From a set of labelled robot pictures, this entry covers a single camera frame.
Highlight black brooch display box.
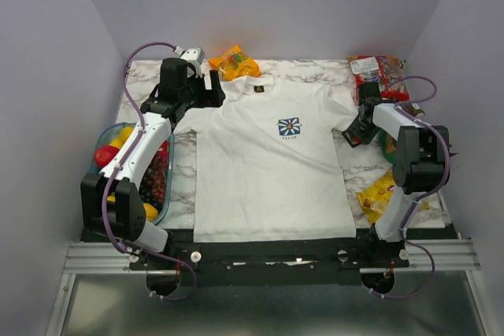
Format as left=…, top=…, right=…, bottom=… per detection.
left=342, top=131, right=372, bottom=148

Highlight white t-shirt daisy print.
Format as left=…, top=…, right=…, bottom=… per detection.
left=175, top=76, right=357, bottom=242

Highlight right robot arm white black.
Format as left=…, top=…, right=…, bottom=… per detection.
left=342, top=82, right=450, bottom=267

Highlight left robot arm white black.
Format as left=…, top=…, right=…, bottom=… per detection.
left=80, top=48, right=224, bottom=269

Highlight red candy bag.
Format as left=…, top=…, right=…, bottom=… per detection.
left=347, top=55, right=410, bottom=104

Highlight orange gummy candy bag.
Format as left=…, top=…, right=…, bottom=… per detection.
left=208, top=46, right=261, bottom=81

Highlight yellow orange fruit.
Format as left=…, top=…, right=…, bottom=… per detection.
left=119, top=126, right=135, bottom=143

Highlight yellow banana fruit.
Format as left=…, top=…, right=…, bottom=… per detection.
left=110, top=138, right=123, bottom=150

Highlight red apple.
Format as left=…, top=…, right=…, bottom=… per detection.
left=94, top=145, right=119, bottom=168

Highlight clear teal fruit container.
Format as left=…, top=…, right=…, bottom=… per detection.
left=81, top=123, right=175, bottom=225

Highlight dark red grapes bunch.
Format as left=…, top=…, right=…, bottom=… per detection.
left=139, top=151, right=169, bottom=212

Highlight yellow Lays chips bag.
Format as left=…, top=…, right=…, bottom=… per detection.
left=356, top=172, right=430, bottom=231

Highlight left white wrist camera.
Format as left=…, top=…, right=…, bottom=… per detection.
left=173, top=46, right=205, bottom=77

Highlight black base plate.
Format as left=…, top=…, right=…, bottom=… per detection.
left=80, top=227, right=461, bottom=286

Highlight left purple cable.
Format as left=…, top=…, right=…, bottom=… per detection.
left=101, top=40, right=198, bottom=302

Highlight aluminium rail frame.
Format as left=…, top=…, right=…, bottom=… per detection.
left=46, top=239, right=496, bottom=335

